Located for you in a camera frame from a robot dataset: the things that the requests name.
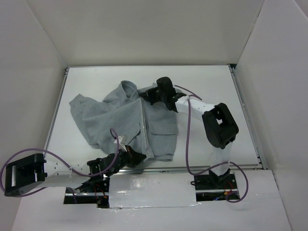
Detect grey zip-up jacket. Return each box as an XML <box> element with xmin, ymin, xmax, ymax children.
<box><xmin>69</xmin><ymin>80</ymin><xmax>178</xmax><ymax>162</ymax></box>

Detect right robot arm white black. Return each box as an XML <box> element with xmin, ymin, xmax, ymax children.
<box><xmin>139</xmin><ymin>77</ymin><xmax>239</xmax><ymax>188</ymax></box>

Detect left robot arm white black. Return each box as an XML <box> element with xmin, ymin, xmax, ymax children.
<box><xmin>0</xmin><ymin>145</ymin><xmax>147</xmax><ymax>197</ymax></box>

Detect white foil-taped panel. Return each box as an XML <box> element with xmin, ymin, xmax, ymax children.
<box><xmin>109</xmin><ymin>173</ymin><xmax>198</xmax><ymax>208</ymax></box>

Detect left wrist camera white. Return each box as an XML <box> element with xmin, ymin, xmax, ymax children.
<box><xmin>118</xmin><ymin>135</ymin><xmax>127</xmax><ymax>148</ymax></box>

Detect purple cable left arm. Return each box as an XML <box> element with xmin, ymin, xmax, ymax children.
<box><xmin>0</xmin><ymin>128</ymin><xmax>123</xmax><ymax>204</ymax></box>

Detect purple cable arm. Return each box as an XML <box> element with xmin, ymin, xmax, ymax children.
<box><xmin>0</xmin><ymin>128</ymin><xmax>123</xmax><ymax>204</ymax></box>
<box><xmin>174</xmin><ymin>84</ymin><xmax>250</xmax><ymax>204</ymax></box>

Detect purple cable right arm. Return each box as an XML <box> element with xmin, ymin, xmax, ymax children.
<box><xmin>174</xmin><ymin>84</ymin><xmax>250</xmax><ymax>204</ymax></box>

